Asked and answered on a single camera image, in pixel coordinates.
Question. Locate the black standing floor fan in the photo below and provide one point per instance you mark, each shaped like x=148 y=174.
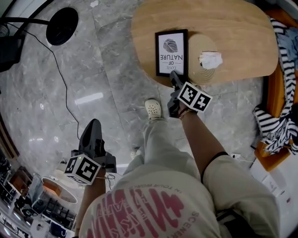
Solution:
x=61 y=25

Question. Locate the black framed nature picture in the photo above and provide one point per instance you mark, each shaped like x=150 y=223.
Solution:
x=171 y=53

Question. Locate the woven round placemat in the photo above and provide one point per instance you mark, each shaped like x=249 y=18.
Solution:
x=198 y=44

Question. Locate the round white side table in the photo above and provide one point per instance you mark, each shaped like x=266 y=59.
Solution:
x=62 y=193

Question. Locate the person's cream printed shirt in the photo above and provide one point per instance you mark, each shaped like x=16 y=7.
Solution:
x=163 y=202

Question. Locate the white clog shoe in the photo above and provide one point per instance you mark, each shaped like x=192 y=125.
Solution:
x=153 y=108
x=134 y=153

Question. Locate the person's left forearm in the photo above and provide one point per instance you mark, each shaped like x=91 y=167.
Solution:
x=90 y=197

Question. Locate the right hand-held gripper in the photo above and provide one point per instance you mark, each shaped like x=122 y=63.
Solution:
x=194 y=96

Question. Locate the orange sofa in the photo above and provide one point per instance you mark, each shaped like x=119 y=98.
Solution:
x=275 y=93

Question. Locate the white paper sheet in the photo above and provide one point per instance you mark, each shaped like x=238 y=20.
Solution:
x=270 y=183

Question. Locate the person's pale trousers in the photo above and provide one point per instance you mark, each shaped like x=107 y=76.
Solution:
x=160 y=144

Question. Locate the oval wooden table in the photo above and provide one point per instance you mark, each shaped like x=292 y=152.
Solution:
x=232 y=28

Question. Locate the white tissue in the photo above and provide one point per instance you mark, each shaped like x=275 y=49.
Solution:
x=210 y=60

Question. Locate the black white striped blanket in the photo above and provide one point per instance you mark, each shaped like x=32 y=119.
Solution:
x=287 y=76

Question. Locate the blue grey cloth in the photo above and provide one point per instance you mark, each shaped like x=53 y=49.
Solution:
x=291 y=39

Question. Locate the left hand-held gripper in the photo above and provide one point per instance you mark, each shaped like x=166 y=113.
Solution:
x=83 y=168

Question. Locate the person's right forearm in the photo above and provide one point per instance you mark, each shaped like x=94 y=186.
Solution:
x=198 y=134

